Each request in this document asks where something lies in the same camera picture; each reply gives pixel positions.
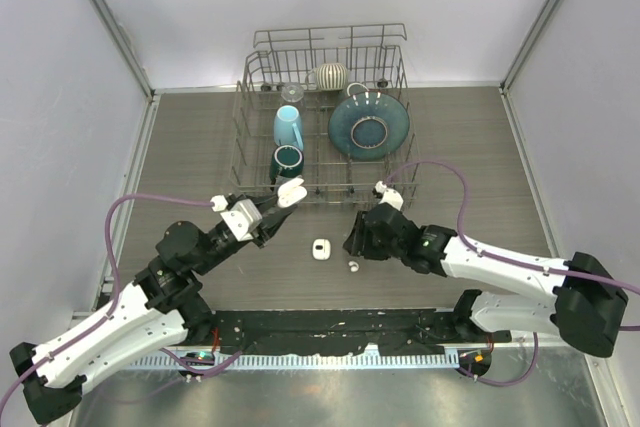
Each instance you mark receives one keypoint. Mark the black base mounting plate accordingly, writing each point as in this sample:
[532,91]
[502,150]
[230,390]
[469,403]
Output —
[337,332]

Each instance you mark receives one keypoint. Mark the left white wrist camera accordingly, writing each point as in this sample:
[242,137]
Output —
[241,217]

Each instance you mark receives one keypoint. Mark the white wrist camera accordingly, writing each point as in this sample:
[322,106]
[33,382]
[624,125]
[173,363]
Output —
[241,217]
[388,195]

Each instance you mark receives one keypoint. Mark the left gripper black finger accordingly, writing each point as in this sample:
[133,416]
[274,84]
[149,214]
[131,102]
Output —
[270,226]
[246,207]

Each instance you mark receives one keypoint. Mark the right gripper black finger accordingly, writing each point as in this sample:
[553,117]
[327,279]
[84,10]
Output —
[358,232]
[355,244]

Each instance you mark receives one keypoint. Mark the striped beige ceramic jar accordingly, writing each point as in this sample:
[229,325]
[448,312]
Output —
[328,77]

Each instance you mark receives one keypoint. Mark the light blue mug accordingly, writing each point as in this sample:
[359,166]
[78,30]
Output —
[288,127]

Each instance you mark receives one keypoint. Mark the white rimmed cup behind plate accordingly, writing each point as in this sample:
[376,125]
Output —
[355,88]

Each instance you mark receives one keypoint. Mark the white earbud charging case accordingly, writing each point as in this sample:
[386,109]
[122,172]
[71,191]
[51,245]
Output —
[321,249]

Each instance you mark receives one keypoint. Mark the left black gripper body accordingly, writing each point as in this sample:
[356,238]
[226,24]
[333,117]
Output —
[257,235]

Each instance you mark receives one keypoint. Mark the grey wire dish rack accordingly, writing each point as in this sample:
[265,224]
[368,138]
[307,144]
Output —
[373,57]

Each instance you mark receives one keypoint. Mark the small clear glass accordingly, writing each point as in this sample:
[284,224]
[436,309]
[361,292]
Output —
[292,93]

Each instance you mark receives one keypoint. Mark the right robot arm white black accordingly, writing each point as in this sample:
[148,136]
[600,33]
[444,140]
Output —
[574,299]

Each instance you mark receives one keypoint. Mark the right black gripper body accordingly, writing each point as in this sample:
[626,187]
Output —
[376,249]

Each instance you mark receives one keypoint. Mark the large blue ceramic plate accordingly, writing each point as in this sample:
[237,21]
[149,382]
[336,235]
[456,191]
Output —
[369,126]

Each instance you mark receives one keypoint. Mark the dark green mug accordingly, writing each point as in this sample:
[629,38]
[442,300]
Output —
[287,162]

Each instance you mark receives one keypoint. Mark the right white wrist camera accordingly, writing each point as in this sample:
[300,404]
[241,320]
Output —
[388,195]

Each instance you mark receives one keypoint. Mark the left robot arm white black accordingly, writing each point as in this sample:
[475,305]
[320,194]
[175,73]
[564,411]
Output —
[161,307]

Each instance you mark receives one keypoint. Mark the white slotted cable duct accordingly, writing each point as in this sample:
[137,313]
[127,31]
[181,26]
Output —
[369,359]

